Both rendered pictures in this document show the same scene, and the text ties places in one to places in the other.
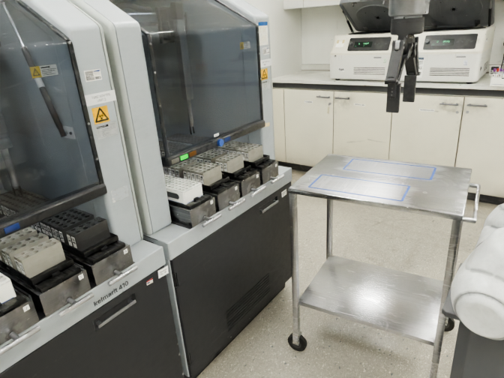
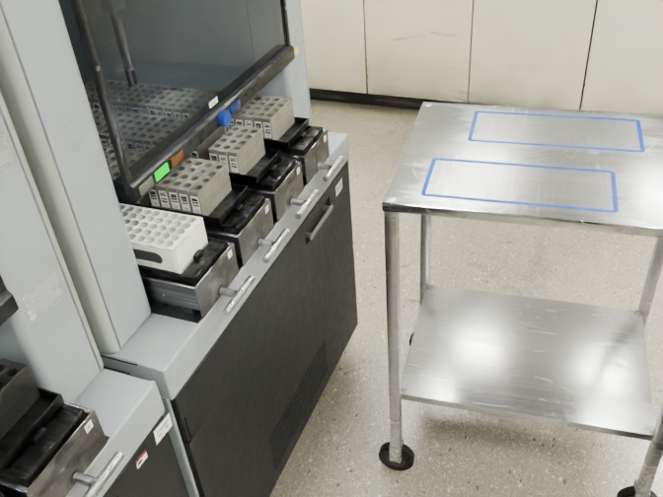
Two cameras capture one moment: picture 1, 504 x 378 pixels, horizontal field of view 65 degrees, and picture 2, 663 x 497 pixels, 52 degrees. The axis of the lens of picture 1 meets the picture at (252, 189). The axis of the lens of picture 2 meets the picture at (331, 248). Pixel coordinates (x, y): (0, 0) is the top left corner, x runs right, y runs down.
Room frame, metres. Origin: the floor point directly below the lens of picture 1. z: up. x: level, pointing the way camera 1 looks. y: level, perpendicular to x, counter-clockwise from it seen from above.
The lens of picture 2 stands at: (0.38, 0.20, 1.51)
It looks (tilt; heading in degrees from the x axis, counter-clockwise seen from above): 36 degrees down; 347
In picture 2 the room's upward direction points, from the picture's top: 5 degrees counter-clockwise
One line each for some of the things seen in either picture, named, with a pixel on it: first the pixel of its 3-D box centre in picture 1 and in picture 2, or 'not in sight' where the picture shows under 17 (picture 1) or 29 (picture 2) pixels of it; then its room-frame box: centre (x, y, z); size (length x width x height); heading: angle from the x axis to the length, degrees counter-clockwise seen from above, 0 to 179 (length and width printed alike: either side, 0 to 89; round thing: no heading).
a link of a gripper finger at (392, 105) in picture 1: (393, 97); not in sight; (0.97, -0.36, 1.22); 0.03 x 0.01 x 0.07; 53
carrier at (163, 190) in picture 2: (199, 172); (180, 185); (1.56, 0.22, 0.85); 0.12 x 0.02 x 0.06; 143
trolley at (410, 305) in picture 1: (377, 266); (533, 309); (1.43, -0.52, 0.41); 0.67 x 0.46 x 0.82; 58
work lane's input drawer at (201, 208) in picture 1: (146, 194); (70, 246); (1.53, 0.44, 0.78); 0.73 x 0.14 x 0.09; 53
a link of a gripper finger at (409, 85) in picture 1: (409, 88); not in sight; (1.07, -0.44, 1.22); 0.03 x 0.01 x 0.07; 53
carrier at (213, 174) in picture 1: (211, 175); (210, 190); (1.51, 0.16, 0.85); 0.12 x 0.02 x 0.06; 143
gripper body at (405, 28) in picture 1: (406, 37); not in sight; (1.02, -0.40, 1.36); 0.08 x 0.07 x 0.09; 143
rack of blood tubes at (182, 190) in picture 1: (166, 187); (121, 234); (1.45, 0.33, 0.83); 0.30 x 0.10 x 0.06; 53
